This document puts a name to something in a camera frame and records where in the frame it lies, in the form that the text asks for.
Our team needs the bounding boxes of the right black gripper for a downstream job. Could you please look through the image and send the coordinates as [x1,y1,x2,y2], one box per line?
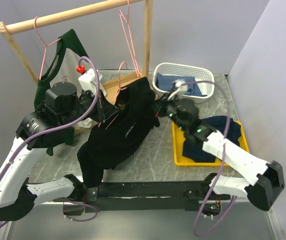
[150,91,188,131]

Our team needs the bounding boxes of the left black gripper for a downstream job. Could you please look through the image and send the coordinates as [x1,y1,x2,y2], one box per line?
[59,86,119,128]

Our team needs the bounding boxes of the pink wire hanger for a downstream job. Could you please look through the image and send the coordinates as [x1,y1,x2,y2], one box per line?
[105,61,128,129]
[119,0,142,77]

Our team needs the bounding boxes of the black t shirt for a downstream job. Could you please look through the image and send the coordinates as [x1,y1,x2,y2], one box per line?
[77,77,160,188]

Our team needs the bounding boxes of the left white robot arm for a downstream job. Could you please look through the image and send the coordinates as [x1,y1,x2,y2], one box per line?
[0,82,119,222]

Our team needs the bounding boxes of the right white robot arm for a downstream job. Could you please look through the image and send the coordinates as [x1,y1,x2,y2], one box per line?
[153,95,285,211]

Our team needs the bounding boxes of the navy blue t shirt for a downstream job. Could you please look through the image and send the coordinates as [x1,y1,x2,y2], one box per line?
[182,115,242,163]

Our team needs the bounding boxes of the green and cream raglan shirt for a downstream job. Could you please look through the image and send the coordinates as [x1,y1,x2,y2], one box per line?
[34,29,89,156]

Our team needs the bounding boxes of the pink hanger with green shirt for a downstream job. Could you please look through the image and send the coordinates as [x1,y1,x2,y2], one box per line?
[33,16,61,80]

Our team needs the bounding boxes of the yellow plastic tray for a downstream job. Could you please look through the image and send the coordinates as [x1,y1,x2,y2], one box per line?
[171,120,250,167]

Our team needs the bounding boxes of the wooden clothes rack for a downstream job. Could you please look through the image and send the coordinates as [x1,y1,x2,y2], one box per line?
[0,0,153,106]

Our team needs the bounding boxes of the blue patterned cloth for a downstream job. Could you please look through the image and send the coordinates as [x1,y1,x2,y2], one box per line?
[155,73,206,97]

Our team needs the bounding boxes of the white plastic basket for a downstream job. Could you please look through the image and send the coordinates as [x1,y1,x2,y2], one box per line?
[152,62,215,104]

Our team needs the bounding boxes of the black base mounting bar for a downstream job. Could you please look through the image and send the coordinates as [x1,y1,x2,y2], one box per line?
[52,181,234,216]

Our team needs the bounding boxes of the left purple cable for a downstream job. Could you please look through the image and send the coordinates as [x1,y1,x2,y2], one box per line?
[0,56,101,231]

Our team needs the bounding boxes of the purple cable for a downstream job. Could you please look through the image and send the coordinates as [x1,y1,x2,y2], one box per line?
[182,80,238,237]
[0,56,101,231]

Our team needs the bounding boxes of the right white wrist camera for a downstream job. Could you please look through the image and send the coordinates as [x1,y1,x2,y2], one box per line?
[167,79,188,101]

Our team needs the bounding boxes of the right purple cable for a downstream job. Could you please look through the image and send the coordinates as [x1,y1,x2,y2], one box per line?
[182,80,238,237]

